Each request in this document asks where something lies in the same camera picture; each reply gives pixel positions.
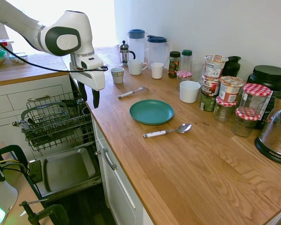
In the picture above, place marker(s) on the black-lidded spice jar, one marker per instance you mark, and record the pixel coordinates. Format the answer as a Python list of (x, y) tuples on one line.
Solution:
[(173, 65)]

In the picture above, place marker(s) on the grey cutlery basket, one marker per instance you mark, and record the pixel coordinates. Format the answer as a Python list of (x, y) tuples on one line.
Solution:
[(45, 118)]

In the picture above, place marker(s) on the red-white oatmeal cup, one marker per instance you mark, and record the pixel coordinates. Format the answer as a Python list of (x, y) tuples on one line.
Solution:
[(230, 89)]

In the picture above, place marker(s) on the teal plate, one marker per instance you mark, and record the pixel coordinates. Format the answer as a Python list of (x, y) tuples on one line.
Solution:
[(151, 112)]

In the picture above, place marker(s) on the clear glass food container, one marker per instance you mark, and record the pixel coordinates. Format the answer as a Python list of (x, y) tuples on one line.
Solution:
[(17, 59)]

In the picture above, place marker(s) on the clear drinking glass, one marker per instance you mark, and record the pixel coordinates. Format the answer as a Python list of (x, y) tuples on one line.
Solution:
[(197, 70)]

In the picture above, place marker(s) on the round metal cabinet knob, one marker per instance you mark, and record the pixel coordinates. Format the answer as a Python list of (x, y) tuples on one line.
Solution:
[(14, 123)]

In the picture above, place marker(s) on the small printed white cup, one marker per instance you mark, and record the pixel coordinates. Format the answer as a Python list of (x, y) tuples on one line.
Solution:
[(117, 76)]

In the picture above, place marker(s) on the red-checked-lid glass jar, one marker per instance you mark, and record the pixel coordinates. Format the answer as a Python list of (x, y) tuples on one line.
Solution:
[(224, 109), (245, 124)]

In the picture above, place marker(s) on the red-clipped plastic container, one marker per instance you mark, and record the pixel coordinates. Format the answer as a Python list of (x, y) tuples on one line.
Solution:
[(3, 43)]

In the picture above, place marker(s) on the green table clamp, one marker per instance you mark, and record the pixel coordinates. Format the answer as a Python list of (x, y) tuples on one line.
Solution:
[(53, 213), (16, 151)]

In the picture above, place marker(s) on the tall red-checked-lid jar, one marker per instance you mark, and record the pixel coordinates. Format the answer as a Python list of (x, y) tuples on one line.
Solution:
[(255, 98)]

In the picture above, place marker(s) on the green-lidded clear spice jar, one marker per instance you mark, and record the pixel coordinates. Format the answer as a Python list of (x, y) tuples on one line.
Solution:
[(186, 62)]

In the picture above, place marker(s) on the wide blue-lidded pitcher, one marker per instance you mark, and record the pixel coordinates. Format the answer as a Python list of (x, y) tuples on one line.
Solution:
[(157, 52)]

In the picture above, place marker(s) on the glass french press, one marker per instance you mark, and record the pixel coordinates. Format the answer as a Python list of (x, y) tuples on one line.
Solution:
[(124, 55)]

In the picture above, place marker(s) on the green tin can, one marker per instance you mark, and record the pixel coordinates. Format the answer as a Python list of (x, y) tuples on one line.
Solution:
[(207, 102)]

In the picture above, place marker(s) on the large white mug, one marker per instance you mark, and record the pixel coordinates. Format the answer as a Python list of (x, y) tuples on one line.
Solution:
[(189, 92)]

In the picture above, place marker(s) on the white-labelled oatmeal cup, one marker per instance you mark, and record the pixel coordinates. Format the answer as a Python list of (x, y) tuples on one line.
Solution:
[(214, 66)]

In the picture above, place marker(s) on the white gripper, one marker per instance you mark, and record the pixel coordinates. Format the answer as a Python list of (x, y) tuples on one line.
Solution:
[(93, 78)]

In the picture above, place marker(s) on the tall blue-lidded pitcher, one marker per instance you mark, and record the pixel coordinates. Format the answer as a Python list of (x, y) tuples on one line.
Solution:
[(136, 45)]

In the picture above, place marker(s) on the stainless steel electric kettle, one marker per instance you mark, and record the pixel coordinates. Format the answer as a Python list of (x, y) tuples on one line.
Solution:
[(275, 138)]

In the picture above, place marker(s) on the black shaker bottle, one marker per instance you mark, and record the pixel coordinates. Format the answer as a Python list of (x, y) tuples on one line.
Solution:
[(233, 65)]

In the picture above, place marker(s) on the large black powder tub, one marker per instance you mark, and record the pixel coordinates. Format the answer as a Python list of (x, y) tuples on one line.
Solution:
[(270, 78)]

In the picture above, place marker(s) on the small red-checked-lid jar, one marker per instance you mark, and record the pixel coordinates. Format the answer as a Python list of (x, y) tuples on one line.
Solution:
[(184, 75)]

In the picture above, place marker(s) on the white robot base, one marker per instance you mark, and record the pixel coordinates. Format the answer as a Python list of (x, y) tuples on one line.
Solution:
[(1, 194)]

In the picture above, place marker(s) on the open dishwasher door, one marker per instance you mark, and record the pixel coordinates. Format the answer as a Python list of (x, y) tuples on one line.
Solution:
[(65, 168)]

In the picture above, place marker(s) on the red-labelled oatmeal cup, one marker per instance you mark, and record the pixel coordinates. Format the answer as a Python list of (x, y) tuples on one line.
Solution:
[(210, 85)]

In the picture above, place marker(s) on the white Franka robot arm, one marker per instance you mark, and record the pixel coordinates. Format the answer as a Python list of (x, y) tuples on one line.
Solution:
[(68, 25)]

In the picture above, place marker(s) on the plain white cup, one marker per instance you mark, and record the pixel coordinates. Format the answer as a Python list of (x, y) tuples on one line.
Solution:
[(157, 71)]

